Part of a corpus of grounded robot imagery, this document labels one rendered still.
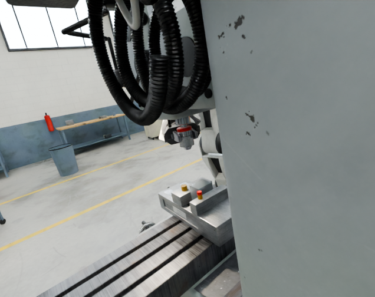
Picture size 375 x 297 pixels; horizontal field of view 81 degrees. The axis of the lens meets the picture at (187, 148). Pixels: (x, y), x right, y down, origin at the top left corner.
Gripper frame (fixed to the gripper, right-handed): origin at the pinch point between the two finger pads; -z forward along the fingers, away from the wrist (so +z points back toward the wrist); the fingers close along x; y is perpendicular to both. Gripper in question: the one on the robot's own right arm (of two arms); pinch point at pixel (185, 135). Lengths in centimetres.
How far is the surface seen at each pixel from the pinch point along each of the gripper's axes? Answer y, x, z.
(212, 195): 20.6, 3.9, -5.2
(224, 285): 36.8, -2.7, -22.8
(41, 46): -188, -193, 725
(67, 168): 113, -158, 442
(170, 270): 31.3, -15.3, -16.8
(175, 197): 21.9, -6.8, 3.6
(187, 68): -18.3, -3.4, -24.6
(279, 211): -2, -5, -50
